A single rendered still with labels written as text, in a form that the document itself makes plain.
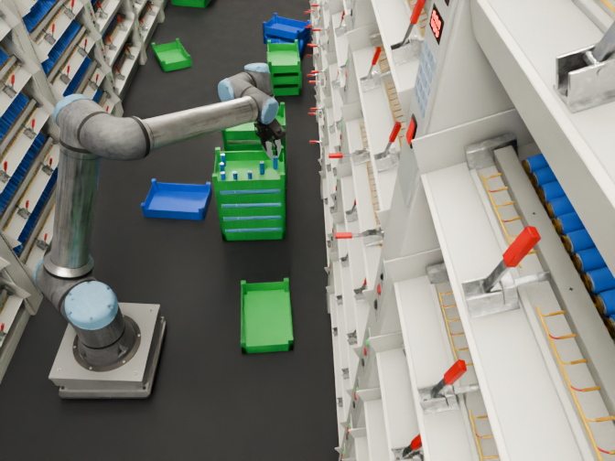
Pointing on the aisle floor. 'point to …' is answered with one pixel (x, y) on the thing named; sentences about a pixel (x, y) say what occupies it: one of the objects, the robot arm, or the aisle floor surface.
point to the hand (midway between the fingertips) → (275, 156)
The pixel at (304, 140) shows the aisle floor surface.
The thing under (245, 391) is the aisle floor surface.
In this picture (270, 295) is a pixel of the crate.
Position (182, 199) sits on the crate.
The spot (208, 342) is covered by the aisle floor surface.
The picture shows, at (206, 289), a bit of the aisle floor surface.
